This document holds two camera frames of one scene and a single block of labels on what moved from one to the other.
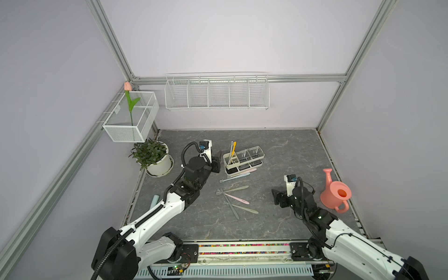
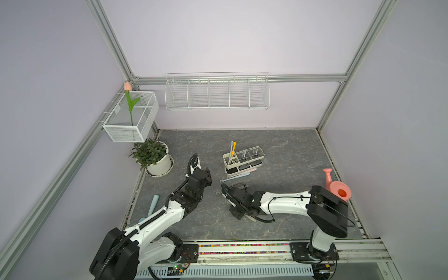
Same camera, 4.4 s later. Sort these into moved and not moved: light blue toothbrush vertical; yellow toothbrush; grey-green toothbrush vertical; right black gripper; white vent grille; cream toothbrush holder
Moved: right black gripper; grey-green toothbrush vertical
Not moved: yellow toothbrush; cream toothbrush holder; light blue toothbrush vertical; white vent grille
